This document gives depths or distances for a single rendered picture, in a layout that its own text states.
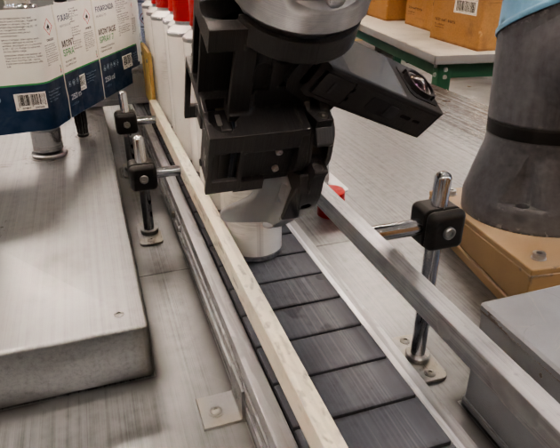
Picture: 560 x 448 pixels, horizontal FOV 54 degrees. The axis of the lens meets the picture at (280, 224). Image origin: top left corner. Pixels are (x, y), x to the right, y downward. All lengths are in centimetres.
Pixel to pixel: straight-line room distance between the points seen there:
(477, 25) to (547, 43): 165
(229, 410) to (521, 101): 38
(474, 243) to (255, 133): 33
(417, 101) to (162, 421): 28
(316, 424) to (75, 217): 39
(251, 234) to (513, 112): 28
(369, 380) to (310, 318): 8
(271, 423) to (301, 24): 23
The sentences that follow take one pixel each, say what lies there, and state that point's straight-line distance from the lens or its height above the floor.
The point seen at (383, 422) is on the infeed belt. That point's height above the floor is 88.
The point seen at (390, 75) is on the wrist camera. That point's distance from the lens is 37.
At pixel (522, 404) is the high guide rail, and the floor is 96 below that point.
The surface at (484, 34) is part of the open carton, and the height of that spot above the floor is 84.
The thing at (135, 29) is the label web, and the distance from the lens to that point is 102.
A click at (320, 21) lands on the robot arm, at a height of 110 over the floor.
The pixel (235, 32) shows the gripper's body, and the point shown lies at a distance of 29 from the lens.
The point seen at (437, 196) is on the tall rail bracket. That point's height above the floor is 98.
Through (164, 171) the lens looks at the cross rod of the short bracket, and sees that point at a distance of 63.
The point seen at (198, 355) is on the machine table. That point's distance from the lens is 47.
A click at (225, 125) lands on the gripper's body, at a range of 33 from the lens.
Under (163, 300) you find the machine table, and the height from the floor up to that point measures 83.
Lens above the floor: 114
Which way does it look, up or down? 27 degrees down
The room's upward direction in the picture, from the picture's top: straight up
